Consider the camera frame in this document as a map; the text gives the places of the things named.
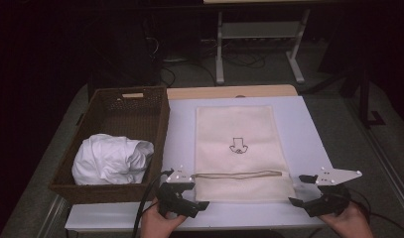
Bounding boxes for white desk frame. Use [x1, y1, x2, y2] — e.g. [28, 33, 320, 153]
[214, 8, 312, 86]

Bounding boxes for person's right hand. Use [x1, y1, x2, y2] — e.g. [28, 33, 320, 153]
[318, 201, 374, 238]

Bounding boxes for person's left hand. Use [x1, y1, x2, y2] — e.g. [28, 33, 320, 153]
[140, 197, 188, 238]

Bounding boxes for white garment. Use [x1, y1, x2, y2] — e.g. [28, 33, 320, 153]
[70, 133, 155, 186]

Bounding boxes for white board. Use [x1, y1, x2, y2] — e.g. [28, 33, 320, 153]
[65, 95, 336, 232]

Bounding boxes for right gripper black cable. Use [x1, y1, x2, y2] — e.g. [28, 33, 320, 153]
[347, 187, 404, 238]

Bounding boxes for brown wicker basket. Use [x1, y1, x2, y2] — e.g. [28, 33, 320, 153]
[49, 85, 171, 205]

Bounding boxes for black metal stand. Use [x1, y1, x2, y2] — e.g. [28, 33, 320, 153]
[340, 63, 386, 130]

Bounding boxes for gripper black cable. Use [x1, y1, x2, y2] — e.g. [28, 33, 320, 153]
[347, 187, 404, 238]
[132, 169, 175, 238]

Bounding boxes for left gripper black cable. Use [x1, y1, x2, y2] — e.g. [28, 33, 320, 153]
[132, 169, 175, 238]

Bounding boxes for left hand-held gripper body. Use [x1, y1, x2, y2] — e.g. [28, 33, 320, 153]
[155, 166, 195, 216]

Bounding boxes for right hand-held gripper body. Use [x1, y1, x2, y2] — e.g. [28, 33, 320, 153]
[308, 166, 363, 218]

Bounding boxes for black floor cables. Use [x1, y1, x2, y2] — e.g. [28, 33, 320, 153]
[221, 51, 267, 69]

